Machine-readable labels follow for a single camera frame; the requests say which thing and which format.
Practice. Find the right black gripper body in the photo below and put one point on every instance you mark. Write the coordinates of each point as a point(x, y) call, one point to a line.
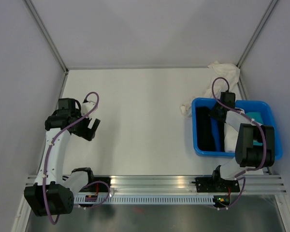
point(214, 113)

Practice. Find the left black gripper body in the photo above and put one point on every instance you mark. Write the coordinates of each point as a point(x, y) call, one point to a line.
point(81, 129)

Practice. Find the black t-shirt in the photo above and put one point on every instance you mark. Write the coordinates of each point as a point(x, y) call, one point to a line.
point(220, 137)
point(205, 139)

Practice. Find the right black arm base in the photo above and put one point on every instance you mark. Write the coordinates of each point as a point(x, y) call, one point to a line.
point(209, 185)

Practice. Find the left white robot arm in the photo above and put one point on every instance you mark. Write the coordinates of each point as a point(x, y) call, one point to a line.
point(50, 194)

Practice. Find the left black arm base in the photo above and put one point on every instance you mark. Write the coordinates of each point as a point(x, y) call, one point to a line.
point(101, 186)

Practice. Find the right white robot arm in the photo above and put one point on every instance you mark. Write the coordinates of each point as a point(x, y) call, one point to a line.
point(255, 145)

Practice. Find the rolled black t-shirt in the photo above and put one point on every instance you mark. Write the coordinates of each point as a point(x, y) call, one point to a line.
point(220, 137)

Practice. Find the blue plastic bin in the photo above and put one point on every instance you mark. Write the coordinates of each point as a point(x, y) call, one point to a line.
point(248, 106)

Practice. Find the rolled white t-shirt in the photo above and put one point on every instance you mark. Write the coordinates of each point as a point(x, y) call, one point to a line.
point(231, 129)

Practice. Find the crumpled cream t-shirt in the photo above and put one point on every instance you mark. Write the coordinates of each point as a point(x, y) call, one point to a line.
point(228, 71)

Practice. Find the rolled teal t-shirt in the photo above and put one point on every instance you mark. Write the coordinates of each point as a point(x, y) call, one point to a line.
point(259, 120)

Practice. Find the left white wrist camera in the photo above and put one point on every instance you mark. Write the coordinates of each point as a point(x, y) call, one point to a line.
point(87, 106)

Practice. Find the right aluminium frame post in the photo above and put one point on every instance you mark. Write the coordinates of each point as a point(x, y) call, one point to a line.
point(261, 24)

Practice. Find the aluminium frame post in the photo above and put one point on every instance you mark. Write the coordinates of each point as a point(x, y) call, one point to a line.
point(261, 24)
point(42, 28)

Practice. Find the aluminium mounting rail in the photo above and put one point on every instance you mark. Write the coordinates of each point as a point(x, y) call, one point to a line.
point(187, 185)

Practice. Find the slotted white cable duct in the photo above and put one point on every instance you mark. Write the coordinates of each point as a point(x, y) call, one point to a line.
point(146, 199)

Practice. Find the left aluminium frame post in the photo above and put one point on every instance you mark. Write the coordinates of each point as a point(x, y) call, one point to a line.
point(42, 28)

